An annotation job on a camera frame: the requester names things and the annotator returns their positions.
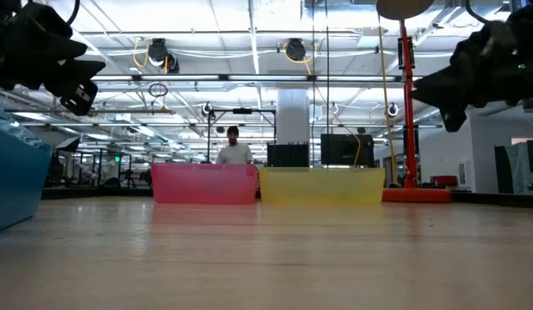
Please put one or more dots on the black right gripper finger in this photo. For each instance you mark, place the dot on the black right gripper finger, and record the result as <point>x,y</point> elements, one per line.
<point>455,118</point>
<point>442,90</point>

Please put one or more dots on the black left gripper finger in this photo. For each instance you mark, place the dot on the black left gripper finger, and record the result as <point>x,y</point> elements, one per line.
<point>76,82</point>
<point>63,49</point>

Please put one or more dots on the red desk lamp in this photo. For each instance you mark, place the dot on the red desk lamp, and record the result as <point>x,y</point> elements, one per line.
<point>408,107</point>

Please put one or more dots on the teal plastic bin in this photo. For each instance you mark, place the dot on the teal plastic bin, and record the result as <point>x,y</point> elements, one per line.
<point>16,181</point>

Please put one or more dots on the white building column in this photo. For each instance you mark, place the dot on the white building column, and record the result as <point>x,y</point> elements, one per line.
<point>292,116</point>

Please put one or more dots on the person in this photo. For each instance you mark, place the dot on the person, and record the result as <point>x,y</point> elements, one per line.
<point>233,155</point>

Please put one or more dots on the black equipment case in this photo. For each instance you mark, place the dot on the black equipment case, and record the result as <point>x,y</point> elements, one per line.
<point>287,156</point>

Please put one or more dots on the yellow translucent plastic bin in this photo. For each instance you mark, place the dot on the yellow translucent plastic bin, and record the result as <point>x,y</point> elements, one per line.
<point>322,186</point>

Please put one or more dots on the black background rig frame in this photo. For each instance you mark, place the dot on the black background rig frame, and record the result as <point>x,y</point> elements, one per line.
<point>242,110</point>

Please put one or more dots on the black background monitor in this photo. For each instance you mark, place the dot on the black background monitor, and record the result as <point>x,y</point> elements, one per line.
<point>345,150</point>

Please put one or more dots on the pink translucent plastic bin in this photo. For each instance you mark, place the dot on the pink translucent plastic bin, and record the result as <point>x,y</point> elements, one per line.
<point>203,183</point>

